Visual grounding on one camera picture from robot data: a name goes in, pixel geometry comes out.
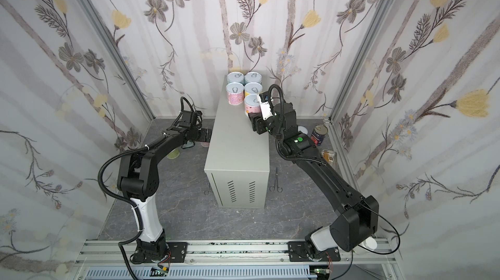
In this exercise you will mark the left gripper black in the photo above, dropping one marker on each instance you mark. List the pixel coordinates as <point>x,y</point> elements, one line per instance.
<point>204,138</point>

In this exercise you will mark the metal scissors right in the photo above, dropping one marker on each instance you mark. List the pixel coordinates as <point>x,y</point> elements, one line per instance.
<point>275,187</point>

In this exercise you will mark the yellow label can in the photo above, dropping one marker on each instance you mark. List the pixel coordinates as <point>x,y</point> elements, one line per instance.
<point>252,88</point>

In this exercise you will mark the white plastic bottle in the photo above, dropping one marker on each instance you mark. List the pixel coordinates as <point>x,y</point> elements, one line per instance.
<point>367,246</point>

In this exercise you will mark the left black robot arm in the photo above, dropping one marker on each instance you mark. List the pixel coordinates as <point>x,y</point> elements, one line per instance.
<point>138,180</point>

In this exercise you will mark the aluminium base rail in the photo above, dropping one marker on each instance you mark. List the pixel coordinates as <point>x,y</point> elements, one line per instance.
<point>248,243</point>

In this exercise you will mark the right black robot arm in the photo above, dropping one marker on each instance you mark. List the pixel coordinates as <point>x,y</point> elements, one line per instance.
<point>357,216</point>

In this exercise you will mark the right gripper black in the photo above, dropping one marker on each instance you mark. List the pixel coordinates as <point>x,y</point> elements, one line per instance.
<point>257,124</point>

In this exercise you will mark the grey metal cabinet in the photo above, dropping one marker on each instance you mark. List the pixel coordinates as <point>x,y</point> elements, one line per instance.
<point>238,159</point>

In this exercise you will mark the dark open tin can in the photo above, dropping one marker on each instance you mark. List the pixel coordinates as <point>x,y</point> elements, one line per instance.
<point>318,134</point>

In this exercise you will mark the teal coconut can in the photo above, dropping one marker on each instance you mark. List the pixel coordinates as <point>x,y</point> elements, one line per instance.
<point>253,77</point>
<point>236,77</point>

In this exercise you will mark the green label can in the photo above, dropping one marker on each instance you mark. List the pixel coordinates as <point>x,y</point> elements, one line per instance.
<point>174,154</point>

